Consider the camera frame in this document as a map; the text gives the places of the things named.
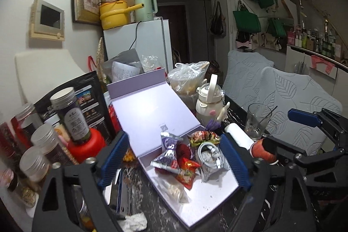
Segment white cartoon water bottle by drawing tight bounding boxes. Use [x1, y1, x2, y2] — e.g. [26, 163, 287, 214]
[196, 74, 231, 124]

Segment woven fan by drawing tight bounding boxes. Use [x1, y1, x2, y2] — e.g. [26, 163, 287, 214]
[97, 37, 106, 65]

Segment plastic bag of food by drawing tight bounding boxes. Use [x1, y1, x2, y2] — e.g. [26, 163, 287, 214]
[167, 61, 210, 94]

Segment wall intercom panel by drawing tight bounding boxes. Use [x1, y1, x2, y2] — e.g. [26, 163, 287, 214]
[29, 0, 66, 41]

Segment pale green kettle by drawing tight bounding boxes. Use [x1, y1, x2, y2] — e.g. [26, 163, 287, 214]
[133, 0, 158, 23]

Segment grey bag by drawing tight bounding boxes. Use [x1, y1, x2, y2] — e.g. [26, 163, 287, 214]
[105, 48, 142, 80]

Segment pink cloth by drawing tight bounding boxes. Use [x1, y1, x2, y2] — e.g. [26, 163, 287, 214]
[311, 55, 335, 75]

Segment yellow pot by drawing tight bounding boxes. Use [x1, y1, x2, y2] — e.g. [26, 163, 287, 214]
[99, 0, 144, 30]

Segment white cable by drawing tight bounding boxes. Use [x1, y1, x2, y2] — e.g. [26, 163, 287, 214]
[197, 141, 225, 170]

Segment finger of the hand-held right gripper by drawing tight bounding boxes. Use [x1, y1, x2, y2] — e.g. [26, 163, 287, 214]
[288, 108, 348, 145]
[262, 136, 308, 167]

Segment crumpled white tissue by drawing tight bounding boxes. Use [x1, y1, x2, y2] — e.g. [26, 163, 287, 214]
[118, 212, 147, 232]

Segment thin dark stirring stick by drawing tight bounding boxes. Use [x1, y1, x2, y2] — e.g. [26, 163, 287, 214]
[258, 105, 278, 129]

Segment white purple snack packet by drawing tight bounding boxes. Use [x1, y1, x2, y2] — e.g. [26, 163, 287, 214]
[150, 131, 183, 174]

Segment black printed pouch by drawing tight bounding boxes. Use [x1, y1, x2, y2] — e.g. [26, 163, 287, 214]
[34, 70, 117, 140]

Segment red apple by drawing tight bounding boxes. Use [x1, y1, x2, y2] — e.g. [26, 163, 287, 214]
[250, 138, 276, 163]

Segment white refrigerator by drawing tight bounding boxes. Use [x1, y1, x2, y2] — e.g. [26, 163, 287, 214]
[103, 19, 174, 75]

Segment dark hanging bag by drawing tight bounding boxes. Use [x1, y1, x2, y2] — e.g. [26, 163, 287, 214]
[209, 2, 227, 37]

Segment red fuzzy scrunchie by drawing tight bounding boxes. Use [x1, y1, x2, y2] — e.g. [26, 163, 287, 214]
[156, 143, 193, 175]

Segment clear jar with screw lid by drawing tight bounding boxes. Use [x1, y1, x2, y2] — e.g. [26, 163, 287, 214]
[30, 123, 71, 164]
[19, 146, 52, 184]
[15, 103, 44, 140]

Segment clear zip bag of food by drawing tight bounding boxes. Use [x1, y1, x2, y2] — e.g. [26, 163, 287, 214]
[163, 179, 189, 204]

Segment white counter cabinet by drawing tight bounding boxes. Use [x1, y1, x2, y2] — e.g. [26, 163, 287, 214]
[285, 44, 348, 102]

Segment glass mug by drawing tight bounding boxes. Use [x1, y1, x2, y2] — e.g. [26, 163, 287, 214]
[244, 103, 274, 141]

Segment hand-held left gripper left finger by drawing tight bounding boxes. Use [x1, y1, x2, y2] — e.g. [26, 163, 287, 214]
[32, 130, 130, 232]

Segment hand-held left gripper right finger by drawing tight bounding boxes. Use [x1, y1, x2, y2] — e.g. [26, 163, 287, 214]
[220, 133, 317, 232]

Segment purple gift box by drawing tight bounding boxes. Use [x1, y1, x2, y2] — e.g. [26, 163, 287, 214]
[107, 67, 254, 230]

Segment clear crinkled plastic wrap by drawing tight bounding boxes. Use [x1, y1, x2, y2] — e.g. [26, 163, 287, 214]
[141, 54, 166, 72]

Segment white cylindrical roll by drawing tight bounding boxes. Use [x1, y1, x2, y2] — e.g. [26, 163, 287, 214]
[224, 123, 255, 150]

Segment large green tote bag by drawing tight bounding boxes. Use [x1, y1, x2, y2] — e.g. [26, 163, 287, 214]
[232, 1, 261, 33]

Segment red box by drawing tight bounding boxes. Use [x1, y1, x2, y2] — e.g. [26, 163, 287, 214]
[67, 105, 123, 164]

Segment tall dark label jar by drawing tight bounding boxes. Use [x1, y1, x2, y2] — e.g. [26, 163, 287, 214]
[50, 87, 91, 144]

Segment beige tote bags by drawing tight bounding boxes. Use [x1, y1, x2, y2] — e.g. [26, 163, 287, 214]
[251, 32, 280, 50]

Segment brown door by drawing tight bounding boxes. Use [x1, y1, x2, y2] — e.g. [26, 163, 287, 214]
[156, 3, 188, 64]

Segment leaf pattern covered chair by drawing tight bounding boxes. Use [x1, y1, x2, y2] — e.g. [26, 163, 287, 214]
[261, 67, 343, 156]
[222, 50, 275, 110]

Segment bag of orange snacks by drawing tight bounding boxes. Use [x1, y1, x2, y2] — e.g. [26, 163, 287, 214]
[122, 149, 136, 163]

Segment white printed foil bag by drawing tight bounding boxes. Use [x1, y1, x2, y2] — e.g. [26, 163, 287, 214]
[200, 150, 230, 183]

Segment blue white carton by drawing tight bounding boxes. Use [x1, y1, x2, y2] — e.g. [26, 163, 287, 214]
[109, 167, 131, 215]

